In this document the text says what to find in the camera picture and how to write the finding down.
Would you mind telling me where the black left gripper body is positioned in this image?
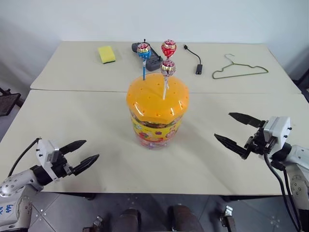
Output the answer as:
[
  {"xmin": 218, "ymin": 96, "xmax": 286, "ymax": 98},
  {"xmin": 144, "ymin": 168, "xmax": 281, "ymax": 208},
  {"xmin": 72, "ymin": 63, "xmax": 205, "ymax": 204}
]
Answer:
[{"xmin": 51, "ymin": 154, "xmax": 74, "ymax": 181}]

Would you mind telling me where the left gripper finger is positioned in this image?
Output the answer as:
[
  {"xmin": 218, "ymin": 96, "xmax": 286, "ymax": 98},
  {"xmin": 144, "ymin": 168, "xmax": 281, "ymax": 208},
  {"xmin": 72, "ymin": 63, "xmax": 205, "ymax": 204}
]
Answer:
[
  {"xmin": 71, "ymin": 154, "xmax": 100, "ymax": 176},
  {"xmin": 58, "ymin": 139, "xmax": 87, "ymax": 154}
]

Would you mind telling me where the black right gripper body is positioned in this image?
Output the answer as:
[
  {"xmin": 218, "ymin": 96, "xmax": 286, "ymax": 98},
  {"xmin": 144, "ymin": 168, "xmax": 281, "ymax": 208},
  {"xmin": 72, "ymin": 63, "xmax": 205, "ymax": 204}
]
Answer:
[{"xmin": 243, "ymin": 125, "xmax": 276, "ymax": 160}]

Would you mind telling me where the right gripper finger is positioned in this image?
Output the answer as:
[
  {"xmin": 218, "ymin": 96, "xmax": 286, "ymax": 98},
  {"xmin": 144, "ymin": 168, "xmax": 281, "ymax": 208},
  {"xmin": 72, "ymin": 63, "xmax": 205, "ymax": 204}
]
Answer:
[
  {"xmin": 213, "ymin": 133, "xmax": 250, "ymax": 160},
  {"xmin": 228, "ymin": 112, "xmax": 267, "ymax": 128}
]

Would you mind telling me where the dark red lollipop white stick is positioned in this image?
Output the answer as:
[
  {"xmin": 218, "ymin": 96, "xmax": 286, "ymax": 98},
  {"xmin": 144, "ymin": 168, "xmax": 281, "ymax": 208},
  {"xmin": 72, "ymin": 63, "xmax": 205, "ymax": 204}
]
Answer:
[{"xmin": 160, "ymin": 59, "xmax": 176, "ymax": 101}]

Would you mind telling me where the bright red wrapped lollipop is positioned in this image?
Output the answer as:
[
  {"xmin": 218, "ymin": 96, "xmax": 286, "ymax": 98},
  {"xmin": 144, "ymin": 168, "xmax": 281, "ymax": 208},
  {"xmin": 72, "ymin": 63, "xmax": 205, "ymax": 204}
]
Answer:
[{"xmin": 161, "ymin": 39, "xmax": 178, "ymax": 61}]

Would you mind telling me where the blue wrapped lollipop blue stick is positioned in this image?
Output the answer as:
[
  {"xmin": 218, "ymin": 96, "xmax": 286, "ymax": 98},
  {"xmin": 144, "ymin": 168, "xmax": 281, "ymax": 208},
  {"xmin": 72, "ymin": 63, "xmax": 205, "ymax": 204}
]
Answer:
[{"xmin": 137, "ymin": 42, "xmax": 152, "ymax": 81}]

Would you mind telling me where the dark brown rounded shape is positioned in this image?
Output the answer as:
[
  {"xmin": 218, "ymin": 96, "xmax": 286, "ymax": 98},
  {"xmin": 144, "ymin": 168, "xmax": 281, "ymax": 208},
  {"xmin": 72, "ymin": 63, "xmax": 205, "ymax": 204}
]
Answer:
[
  {"xmin": 168, "ymin": 204, "xmax": 206, "ymax": 232},
  {"xmin": 115, "ymin": 207, "xmax": 142, "ymax": 232}
]

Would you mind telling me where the clear candy jar colourful label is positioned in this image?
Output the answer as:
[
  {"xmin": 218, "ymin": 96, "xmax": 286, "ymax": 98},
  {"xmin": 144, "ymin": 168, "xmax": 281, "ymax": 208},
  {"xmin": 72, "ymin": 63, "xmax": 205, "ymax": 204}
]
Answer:
[{"xmin": 130, "ymin": 113, "xmax": 182, "ymax": 150}]

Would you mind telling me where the black mesh chair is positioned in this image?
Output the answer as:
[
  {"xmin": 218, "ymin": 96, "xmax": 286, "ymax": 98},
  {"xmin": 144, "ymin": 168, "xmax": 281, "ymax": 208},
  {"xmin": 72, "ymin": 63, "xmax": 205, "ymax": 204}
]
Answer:
[{"xmin": 0, "ymin": 87, "xmax": 22, "ymax": 118}]

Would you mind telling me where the orange plastic lollipop jar lid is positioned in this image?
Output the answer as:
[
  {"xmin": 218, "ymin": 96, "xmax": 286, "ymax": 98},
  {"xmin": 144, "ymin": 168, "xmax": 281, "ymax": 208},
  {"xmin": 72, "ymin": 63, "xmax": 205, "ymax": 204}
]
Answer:
[{"xmin": 126, "ymin": 73, "xmax": 190, "ymax": 124}]

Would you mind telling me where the yellow sponge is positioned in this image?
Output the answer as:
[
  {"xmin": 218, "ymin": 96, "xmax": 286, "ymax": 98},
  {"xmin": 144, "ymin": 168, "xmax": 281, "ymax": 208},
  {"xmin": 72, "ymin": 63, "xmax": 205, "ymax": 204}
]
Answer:
[{"xmin": 97, "ymin": 45, "xmax": 117, "ymax": 65}]

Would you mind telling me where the grey power strip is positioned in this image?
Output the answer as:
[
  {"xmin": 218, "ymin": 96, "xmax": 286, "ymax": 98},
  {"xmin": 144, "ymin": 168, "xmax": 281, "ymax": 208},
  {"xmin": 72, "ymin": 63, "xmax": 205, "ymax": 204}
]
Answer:
[{"xmin": 131, "ymin": 38, "xmax": 163, "ymax": 72}]

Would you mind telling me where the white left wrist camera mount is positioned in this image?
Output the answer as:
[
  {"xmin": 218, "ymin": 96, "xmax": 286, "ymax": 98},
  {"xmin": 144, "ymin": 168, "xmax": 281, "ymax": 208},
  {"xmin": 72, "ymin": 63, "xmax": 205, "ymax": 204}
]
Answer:
[{"xmin": 35, "ymin": 139, "xmax": 60, "ymax": 181}]

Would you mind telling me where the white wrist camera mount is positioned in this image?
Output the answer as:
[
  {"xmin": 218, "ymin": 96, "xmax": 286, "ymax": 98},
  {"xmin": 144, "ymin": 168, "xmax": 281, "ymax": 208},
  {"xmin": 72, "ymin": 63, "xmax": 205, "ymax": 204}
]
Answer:
[
  {"xmin": 35, "ymin": 139, "xmax": 60, "ymax": 181},
  {"xmin": 262, "ymin": 116, "xmax": 292, "ymax": 156}
]

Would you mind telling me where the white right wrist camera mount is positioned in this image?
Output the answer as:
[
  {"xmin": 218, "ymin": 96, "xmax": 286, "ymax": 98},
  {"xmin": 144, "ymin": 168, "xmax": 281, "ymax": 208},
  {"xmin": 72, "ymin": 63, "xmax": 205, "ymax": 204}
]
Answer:
[{"xmin": 262, "ymin": 116, "xmax": 292, "ymax": 156}]

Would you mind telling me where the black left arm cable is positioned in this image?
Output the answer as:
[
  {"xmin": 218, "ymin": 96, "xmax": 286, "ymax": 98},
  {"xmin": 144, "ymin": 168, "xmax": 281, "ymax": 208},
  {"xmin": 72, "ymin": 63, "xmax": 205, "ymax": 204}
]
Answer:
[{"xmin": 7, "ymin": 137, "xmax": 41, "ymax": 177}]

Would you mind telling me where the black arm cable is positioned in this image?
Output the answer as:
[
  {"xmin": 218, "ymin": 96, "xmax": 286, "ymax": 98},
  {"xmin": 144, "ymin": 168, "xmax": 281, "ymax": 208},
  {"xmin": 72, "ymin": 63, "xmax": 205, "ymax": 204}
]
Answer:
[
  {"xmin": 271, "ymin": 160, "xmax": 293, "ymax": 198},
  {"xmin": 263, "ymin": 146, "xmax": 303, "ymax": 232},
  {"xmin": 7, "ymin": 137, "xmax": 41, "ymax": 177}
]

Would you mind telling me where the green wire clothes hanger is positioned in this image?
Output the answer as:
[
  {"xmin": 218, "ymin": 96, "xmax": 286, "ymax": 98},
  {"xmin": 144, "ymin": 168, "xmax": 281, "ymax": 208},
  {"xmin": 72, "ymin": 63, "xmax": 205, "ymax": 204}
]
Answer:
[{"xmin": 212, "ymin": 53, "xmax": 269, "ymax": 80}]

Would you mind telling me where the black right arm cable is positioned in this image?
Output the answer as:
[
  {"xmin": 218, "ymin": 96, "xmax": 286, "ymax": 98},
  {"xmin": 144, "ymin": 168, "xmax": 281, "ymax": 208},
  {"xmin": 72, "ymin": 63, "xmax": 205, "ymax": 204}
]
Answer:
[
  {"xmin": 271, "ymin": 160, "xmax": 293, "ymax": 198},
  {"xmin": 263, "ymin": 146, "xmax": 303, "ymax": 232}
]

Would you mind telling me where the black usb adapter with cable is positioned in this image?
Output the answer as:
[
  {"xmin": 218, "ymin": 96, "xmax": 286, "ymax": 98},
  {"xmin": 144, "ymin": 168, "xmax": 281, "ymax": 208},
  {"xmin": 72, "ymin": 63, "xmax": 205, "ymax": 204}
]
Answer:
[{"xmin": 183, "ymin": 43, "xmax": 204, "ymax": 75}]

